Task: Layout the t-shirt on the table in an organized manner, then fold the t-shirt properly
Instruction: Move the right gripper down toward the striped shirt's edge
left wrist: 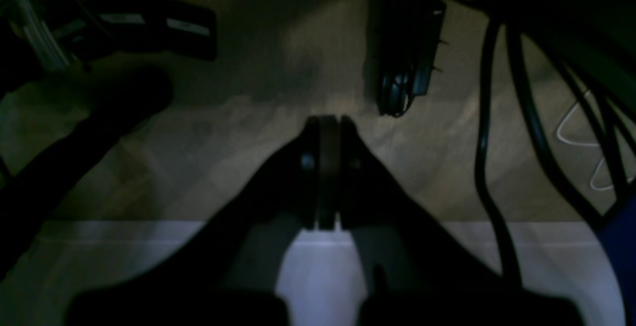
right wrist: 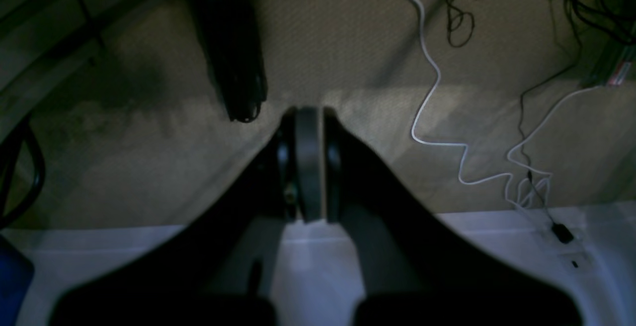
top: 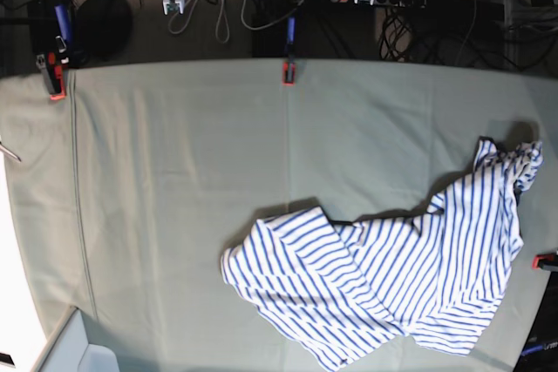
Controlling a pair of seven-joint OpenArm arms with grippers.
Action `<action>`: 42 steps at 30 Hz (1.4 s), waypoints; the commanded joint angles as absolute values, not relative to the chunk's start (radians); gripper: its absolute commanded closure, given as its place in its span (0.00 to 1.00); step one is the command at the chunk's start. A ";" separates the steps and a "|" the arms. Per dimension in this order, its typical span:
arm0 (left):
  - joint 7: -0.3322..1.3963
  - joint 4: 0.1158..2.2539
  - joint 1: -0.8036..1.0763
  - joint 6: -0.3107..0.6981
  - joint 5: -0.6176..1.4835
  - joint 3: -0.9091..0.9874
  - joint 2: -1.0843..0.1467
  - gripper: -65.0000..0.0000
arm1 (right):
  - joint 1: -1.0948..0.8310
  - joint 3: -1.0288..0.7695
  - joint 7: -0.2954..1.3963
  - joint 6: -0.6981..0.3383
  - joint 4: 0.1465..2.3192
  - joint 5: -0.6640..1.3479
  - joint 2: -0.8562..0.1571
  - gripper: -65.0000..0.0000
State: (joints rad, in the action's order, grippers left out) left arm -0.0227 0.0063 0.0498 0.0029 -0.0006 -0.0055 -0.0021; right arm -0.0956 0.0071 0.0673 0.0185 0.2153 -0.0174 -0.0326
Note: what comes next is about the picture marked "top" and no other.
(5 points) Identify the blue white striped t-shirt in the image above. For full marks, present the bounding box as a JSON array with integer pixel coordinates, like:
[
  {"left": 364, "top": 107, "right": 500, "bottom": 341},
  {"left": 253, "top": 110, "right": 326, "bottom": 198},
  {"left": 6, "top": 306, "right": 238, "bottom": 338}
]
[{"left": 221, "top": 139, "right": 543, "bottom": 371}]

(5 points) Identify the black round base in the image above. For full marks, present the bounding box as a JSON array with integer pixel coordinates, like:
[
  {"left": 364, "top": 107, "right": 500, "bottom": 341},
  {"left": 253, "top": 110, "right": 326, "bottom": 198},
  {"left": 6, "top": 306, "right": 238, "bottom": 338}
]
[{"left": 76, "top": 0, "right": 133, "bottom": 60}]

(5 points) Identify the red clamp centre edge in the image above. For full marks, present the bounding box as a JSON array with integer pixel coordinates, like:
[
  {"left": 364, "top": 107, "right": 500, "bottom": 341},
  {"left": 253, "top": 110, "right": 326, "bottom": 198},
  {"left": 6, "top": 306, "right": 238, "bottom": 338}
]
[{"left": 282, "top": 60, "right": 296, "bottom": 85}]

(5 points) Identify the red clamp edge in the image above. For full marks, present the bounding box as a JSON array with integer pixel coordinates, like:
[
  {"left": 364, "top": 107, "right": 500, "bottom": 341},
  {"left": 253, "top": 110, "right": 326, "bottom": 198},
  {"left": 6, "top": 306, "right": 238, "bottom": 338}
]
[
  {"left": 532, "top": 252, "right": 558, "bottom": 273},
  {"left": 282, "top": 60, "right": 296, "bottom": 85}
]

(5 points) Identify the red black clamp left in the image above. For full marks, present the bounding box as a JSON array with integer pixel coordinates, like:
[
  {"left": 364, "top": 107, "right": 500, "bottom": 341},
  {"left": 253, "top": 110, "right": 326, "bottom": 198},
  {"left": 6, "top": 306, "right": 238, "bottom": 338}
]
[{"left": 36, "top": 35, "right": 69, "bottom": 101}]

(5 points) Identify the green table cloth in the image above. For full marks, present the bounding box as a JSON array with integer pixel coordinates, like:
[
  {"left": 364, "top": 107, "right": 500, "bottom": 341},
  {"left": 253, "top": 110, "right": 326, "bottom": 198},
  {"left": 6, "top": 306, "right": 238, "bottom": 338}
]
[{"left": 1, "top": 59, "right": 557, "bottom": 371}]

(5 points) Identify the red clamp right edge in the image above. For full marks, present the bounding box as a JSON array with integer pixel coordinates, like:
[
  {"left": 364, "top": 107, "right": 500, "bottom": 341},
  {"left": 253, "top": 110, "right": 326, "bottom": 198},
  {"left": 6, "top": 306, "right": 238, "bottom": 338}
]
[{"left": 532, "top": 252, "right": 558, "bottom": 273}]

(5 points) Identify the white bin bottom left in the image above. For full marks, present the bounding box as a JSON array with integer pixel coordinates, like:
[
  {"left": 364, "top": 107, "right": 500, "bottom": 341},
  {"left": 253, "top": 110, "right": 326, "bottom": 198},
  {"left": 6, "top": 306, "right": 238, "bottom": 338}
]
[{"left": 31, "top": 306, "right": 120, "bottom": 372}]

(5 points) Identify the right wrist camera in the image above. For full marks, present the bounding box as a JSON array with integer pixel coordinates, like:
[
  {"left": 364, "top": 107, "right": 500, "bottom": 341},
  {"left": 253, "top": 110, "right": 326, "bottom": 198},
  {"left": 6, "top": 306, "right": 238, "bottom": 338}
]
[{"left": 162, "top": 0, "right": 183, "bottom": 15}]

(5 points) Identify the grey looped cable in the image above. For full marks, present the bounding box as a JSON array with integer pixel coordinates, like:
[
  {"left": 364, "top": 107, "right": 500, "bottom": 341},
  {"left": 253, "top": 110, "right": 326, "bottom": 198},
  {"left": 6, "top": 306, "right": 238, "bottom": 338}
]
[{"left": 167, "top": 0, "right": 232, "bottom": 44}]

